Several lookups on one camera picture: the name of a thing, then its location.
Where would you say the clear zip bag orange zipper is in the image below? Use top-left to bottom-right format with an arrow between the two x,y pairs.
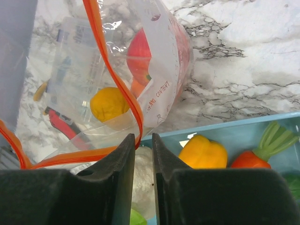
0,0 -> 193,169

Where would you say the red utility knife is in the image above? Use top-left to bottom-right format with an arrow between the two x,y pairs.
44,106 -> 94,150

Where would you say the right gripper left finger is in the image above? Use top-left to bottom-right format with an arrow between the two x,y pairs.
0,134 -> 135,225

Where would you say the white cauliflower toy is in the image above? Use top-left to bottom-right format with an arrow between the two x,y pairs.
130,147 -> 156,225

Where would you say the yellow lemon toy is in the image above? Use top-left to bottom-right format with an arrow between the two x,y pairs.
90,87 -> 129,122

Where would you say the green chili pepper toy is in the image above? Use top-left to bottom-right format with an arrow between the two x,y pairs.
282,173 -> 300,201

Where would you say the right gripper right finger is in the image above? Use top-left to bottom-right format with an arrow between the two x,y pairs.
152,134 -> 300,225

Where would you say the blue plastic basket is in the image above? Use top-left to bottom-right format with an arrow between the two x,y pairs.
142,113 -> 300,225

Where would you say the red apple toy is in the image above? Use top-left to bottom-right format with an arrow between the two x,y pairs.
127,29 -> 190,79

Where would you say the orange carrot toy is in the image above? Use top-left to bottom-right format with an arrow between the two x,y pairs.
231,121 -> 300,169

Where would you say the yellow handled tool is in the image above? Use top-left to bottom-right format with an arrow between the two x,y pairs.
33,80 -> 49,102

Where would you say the orange bell pepper toy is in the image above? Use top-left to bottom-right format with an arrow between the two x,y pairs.
178,135 -> 228,169

